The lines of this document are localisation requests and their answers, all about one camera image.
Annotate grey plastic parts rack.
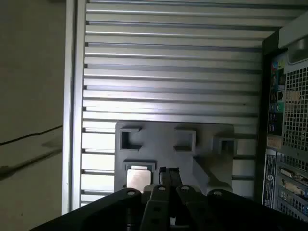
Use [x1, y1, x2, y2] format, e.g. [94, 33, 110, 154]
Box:
[114, 121, 235, 195]

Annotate square silver CPU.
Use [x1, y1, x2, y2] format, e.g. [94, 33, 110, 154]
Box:
[127, 168, 153, 188]

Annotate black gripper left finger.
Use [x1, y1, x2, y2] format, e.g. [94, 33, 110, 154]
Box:
[30, 167, 171, 231]

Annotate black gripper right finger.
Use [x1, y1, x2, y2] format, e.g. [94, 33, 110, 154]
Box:
[169, 167, 308, 231]

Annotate black open PC case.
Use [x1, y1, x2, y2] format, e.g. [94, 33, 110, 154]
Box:
[261, 0, 308, 223]

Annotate thin black floor cable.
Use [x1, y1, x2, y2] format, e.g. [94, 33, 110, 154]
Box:
[0, 125, 64, 145]

